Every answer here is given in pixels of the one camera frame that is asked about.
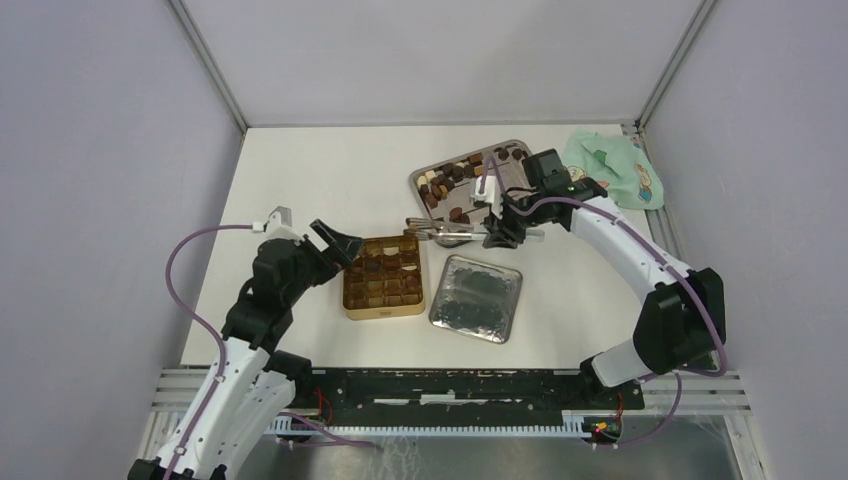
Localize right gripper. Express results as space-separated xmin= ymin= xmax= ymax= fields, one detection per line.
xmin=483 ymin=191 xmax=547 ymax=250

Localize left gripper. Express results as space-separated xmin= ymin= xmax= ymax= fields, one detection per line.
xmin=283 ymin=218 xmax=363 ymax=305

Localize metal serving tongs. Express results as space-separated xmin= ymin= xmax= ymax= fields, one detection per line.
xmin=403 ymin=218 xmax=545 ymax=244

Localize gold chocolate box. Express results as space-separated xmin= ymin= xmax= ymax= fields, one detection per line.
xmin=342 ymin=234 xmax=426 ymax=321

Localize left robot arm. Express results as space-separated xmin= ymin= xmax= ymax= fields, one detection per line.
xmin=128 ymin=208 xmax=365 ymax=479

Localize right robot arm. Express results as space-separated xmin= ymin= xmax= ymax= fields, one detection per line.
xmin=471 ymin=149 xmax=728 ymax=408

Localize silver box lid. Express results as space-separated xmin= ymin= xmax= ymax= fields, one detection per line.
xmin=428 ymin=255 xmax=523 ymax=345

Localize steel tray with chocolates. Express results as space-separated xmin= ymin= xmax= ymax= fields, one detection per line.
xmin=404 ymin=145 xmax=572 ymax=249

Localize green printed cloth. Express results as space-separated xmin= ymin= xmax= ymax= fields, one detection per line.
xmin=561 ymin=130 xmax=665 ymax=210

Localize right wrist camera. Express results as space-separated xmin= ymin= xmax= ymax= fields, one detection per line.
xmin=470 ymin=175 xmax=502 ymax=208

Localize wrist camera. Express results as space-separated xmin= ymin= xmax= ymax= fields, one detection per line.
xmin=470 ymin=175 xmax=502 ymax=208
xmin=250 ymin=206 xmax=307 ymax=243

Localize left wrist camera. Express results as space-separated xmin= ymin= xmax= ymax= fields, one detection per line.
xmin=250 ymin=206 xmax=307 ymax=243

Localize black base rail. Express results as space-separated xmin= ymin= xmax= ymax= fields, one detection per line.
xmin=290 ymin=367 xmax=645 ymax=428

